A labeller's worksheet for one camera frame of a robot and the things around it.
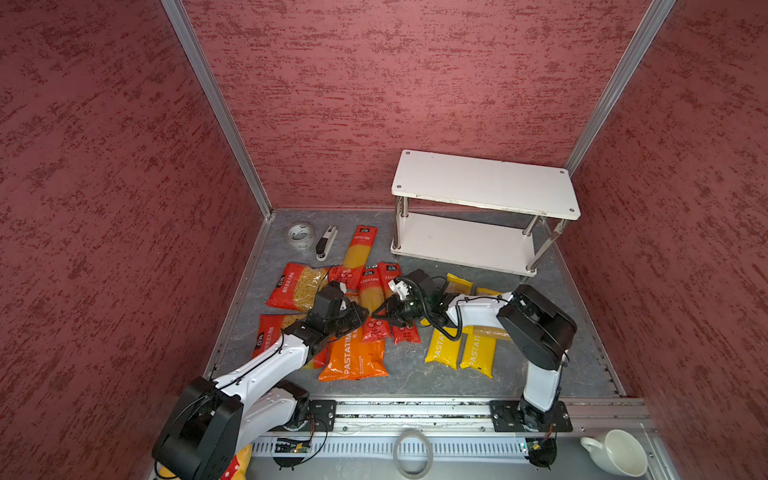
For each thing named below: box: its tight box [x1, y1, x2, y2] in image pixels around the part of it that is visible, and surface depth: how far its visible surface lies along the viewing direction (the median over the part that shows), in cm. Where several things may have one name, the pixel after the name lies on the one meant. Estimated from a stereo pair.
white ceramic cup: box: [580, 429, 649, 477], surface depth 65 cm
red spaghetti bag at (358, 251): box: [342, 225, 379, 284], surface depth 109 cm
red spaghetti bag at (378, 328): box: [357, 265, 392, 343], surface depth 90 cm
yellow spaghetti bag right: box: [459, 326, 497, 379], surface depth 85 cm
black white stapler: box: [316, 225, 338, 262], surface depth 108 cm
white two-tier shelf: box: [390, 150, 581, 277], surface depth 89 cm
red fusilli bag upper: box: [265, 263, 331, 312], surface depth 96 cm
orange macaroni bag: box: [318, 329, 389, 382], surface depth 81 cm
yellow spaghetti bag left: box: [420, 318, 461, 370], surface depth 85 cm
